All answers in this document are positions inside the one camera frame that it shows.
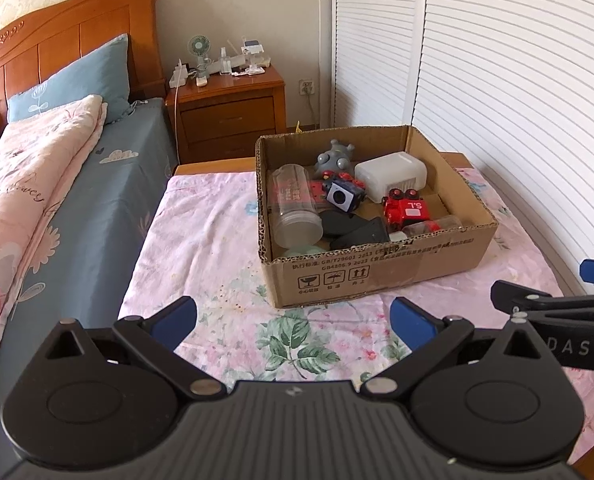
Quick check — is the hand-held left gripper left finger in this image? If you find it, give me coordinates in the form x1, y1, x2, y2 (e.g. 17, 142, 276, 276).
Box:
46, 296, 228, 401

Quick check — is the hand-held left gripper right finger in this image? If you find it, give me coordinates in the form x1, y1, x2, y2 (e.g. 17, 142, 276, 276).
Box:
359, 296, 550, 401

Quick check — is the brown cardboard box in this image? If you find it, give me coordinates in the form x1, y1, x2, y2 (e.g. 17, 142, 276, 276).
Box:
254, 125, 500, 310

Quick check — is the capsule jar with silver lid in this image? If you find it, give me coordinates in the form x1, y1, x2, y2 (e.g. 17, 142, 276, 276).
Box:
389, 215, 464, 242

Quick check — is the red toy train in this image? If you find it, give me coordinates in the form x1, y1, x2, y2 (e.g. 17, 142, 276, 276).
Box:
382, 187, 434, 231

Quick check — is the teal egg-shaped capsule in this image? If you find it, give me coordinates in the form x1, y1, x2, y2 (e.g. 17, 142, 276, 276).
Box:
283, 244, 328, 261

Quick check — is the black toy train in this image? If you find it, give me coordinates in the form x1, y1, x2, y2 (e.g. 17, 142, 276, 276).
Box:
322, 172, 368, 213

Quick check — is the white translucent plastic container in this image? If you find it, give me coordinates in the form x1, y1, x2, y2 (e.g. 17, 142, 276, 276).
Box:
354, 151, 428, 204

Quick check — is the clear plastic jar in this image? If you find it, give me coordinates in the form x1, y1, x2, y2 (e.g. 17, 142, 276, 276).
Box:
267, 163, 324, 251

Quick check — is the pink floral sheet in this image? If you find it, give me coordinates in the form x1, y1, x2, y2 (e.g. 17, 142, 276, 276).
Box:
118, 166, 594, 461

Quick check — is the black wedge-shaped object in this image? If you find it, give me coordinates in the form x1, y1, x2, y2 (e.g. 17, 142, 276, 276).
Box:
329, 216, 392, 251

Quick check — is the blue-grey bed sheet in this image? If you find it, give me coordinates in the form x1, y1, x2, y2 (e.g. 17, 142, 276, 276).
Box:
0, 97, 178, 461

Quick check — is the red card pack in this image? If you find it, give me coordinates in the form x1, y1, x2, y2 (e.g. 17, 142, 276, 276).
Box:
269, 180, 328, 208

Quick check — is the grey round toy figure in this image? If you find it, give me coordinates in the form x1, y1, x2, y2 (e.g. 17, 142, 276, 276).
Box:
316, 138, 356, 179

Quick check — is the pink floral quilt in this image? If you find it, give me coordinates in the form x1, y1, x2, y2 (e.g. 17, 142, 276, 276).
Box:
0, 95, 108, 461

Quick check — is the white louvered closet door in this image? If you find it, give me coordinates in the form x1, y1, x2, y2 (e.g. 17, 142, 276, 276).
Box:
332, 0, 428, 128
411, 0, 594, 296

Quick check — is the wooden nightstand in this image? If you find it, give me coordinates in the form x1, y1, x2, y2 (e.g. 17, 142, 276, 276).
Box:
166, 64, 286, 165

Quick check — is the white power strip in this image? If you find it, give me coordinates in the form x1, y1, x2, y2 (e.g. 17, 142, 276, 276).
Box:
169, 60, 190, 88

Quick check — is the blue-grey pillow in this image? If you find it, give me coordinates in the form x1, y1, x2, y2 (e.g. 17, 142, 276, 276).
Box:
7, 34, 132, 126

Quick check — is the small green desk fan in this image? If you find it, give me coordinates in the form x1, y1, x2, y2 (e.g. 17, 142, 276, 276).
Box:
187, 35, 212, 78

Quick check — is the phone on clear stand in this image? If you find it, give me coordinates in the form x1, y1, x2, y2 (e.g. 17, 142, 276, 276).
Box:
239, 37, 268, 68

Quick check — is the wooden headboard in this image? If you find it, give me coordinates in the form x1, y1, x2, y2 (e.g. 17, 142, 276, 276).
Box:
0, 0, 165, 131

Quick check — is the wooden side bed frame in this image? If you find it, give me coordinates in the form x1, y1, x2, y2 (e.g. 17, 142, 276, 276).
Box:
174, 152, 470, 178

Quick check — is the white power cable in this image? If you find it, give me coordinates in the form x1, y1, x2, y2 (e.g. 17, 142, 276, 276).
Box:
172, 85, 182, 161

